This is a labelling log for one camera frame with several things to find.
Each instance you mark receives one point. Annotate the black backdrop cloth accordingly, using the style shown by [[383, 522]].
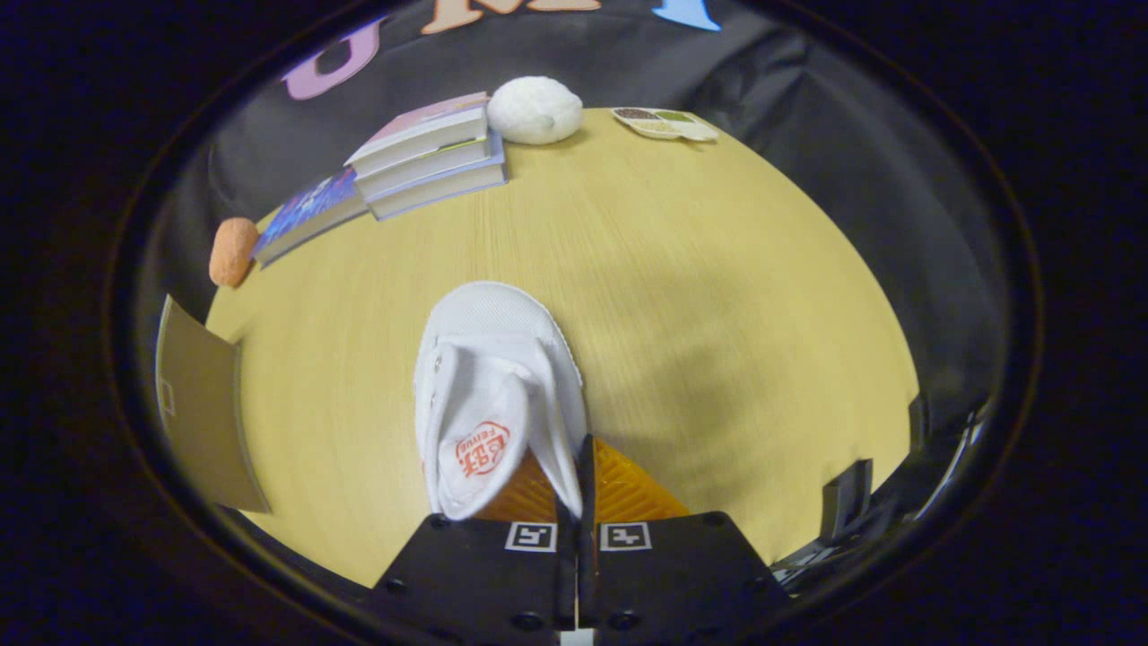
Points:
[[852, 135]]

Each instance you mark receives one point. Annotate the pink cover book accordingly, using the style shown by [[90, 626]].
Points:
[[421, 130]]

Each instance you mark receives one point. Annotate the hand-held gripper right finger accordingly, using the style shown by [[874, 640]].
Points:
[[587, 538]]

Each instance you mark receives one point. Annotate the white cover book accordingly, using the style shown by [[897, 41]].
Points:
[[430, 169]]

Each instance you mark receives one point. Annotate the orange round sponge ball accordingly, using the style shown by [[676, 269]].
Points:
[[233, 253]]

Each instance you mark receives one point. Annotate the white canvas shoe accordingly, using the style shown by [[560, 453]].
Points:
[[502, 359]]

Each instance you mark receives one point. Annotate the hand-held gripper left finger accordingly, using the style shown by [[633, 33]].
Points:
[[484, 574]]

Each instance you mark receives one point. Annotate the white fluffy ball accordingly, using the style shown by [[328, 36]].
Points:
[[535, 110]]

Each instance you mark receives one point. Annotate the beige fabric storage box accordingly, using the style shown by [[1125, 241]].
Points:
[[202, 413]]

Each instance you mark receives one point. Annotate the small divided dish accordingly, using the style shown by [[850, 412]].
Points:
[[664, 124]]

